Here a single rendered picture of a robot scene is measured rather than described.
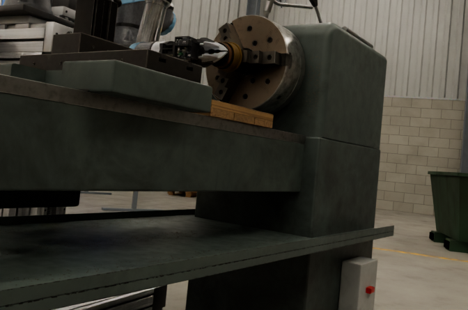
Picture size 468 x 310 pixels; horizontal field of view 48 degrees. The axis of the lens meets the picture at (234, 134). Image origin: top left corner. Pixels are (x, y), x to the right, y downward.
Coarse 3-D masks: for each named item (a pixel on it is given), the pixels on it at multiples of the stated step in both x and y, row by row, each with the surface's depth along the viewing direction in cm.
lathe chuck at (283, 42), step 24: (240, 24) 172; (264, 24) 167; (264, 48) 166; (288, 48) 163; (216, 72) 176; (264, 72) 165; (288, 72) 163; (216, 96) 175; (240, 96) 170; (264, 96) 164; (288, 96) 170
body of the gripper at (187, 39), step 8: (176, 40) 157; (184, 40) 155; (192, 40) 156; (160, 48) 160; (168, 48) 158; (176, 48) 157; (184, 48) 156; (192, 48) 157; (200, 48) 159; (176, 56) 158; (184, 56) 155; (192, 56) 156
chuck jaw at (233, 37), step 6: (228, 24) 171; (222, 30) 171; (228, 30) 170; (234, 30) 172; (222, 36) 168; (228, 36) 167; (234, 36) 169; (234, 42) 167; (240, 42) 171; (240, 48) 168
